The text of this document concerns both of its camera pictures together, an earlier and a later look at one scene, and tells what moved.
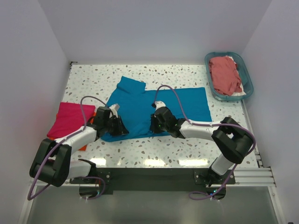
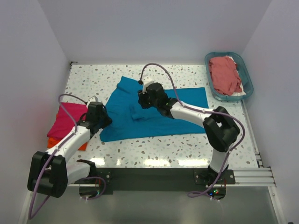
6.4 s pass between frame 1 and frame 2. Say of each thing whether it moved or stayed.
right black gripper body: moved
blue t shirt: stayed
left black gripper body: moved
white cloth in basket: stayed
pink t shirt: stayed
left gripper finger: moved
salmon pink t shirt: stayed
